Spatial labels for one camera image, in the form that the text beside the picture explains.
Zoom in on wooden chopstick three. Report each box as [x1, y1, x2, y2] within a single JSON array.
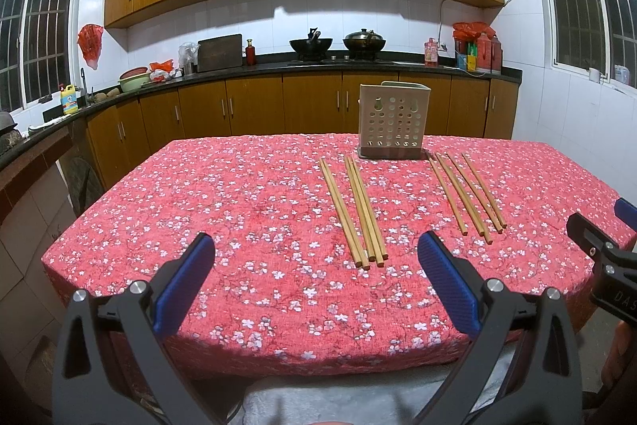
[[344, 155, 376, 263]]

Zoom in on red bag on counter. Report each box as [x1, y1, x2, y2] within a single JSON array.
[[452, 22, 496, 42]]

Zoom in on wooden chopstick one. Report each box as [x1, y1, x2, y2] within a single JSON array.
[[318, 157, 365, 269]]

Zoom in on right barred window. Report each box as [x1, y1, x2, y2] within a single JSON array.
[[547, 0, 636, 88]]

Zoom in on green yellow bottles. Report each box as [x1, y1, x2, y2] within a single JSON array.
[[455, 40, 477, 72]]

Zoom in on dark cutting board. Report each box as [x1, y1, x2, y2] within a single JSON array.
[[197, 33, 243, 72]]

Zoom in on red sauce bottle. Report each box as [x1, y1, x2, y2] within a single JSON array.
[[245, 39, 257, 66]]

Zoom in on red hanging plastic bag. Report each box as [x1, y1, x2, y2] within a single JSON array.
[[77, 24, 104, 70]]

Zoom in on black wok with utensils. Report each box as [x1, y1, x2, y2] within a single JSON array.
[[289, 28, 332, 61]]

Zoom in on wooden chopstick six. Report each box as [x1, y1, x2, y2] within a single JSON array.
[[435, 153, 492, 244]]

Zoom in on wooden chopstick four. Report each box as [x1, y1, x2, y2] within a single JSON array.
[[351, 157, 385, 268]]

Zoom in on red oil jug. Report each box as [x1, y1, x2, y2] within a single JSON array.
[[476, 32, 502, 73]]

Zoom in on red floral tablecloth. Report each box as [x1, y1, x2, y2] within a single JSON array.
[[42, 134, 635, 378]]

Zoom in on wooden chopstick seven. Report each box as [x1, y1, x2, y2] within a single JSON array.
[[447, 154, 503, 234]]

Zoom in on green basin with red lid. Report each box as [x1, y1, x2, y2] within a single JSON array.
[[119, 67, 150, 93]]

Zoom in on clear plastic bag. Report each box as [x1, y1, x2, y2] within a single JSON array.
[[178, 42, 199, 75]]

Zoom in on orange bag on counter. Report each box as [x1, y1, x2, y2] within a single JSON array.
[[149, 59, 175, 83]]

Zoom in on beige perforated utensil holder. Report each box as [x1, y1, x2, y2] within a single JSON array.
[[358, 81, 431, 161]]

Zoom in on lower wooden cabinets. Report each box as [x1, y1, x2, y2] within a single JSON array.
[[88, 71, 520, 188]]

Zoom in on barred window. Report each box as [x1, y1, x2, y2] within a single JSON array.
[[0, 0, 71, 112], [547, 0, 636, 88]]

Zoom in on left barred window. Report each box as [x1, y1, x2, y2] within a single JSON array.
[[0, 0, 71, 112]]

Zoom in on white cup on sill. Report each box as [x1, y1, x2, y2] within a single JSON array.
[[588, 68, 600, 83]]

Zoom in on wooden chopstick eight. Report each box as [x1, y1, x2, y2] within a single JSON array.
[[461, 153, 508, 229]]

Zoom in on black lidded wok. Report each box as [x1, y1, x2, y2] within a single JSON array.
[[343, 28, 387, 61]]

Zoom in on pink bottle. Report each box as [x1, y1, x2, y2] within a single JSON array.
[[423, 38, 438, 67]]

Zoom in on wooden chopstick two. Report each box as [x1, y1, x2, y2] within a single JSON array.
[[322, 157, 371, 271]]

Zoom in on yellow detergent bottle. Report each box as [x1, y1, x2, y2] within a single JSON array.
[[59, 84, 79, 116]]

